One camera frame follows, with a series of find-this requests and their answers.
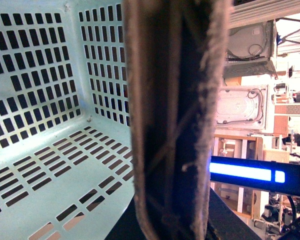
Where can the light teal plastic basket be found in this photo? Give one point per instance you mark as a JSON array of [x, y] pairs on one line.
[[65, 155]]

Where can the white appliance back lower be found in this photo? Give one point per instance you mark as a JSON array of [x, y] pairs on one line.
[[242, 107]]

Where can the grey appliance back upper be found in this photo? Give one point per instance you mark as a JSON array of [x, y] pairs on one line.
[[252, 50]]

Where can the wooden shelf unit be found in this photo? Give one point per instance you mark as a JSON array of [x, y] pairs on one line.
[[238, 196]]

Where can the blue lit LED bar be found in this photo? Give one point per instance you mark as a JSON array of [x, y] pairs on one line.
[[270, 176]]

